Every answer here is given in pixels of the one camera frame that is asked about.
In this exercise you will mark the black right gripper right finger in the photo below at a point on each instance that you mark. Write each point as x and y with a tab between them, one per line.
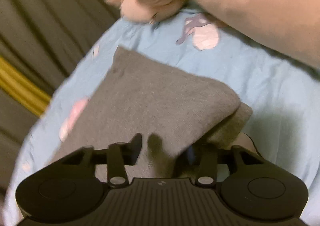
199	163

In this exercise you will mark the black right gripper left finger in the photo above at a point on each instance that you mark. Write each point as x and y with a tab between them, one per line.
116	157

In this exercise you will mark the grey sweatpants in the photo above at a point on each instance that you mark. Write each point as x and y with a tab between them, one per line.
170	108

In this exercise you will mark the light blue mushroom bedsheet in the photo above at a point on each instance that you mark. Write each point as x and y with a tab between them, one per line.
283	94

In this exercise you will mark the yellow curtain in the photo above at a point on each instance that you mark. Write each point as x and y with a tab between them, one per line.
22	89

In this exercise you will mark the grey curtain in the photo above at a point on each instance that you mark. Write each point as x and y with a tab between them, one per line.
45	39

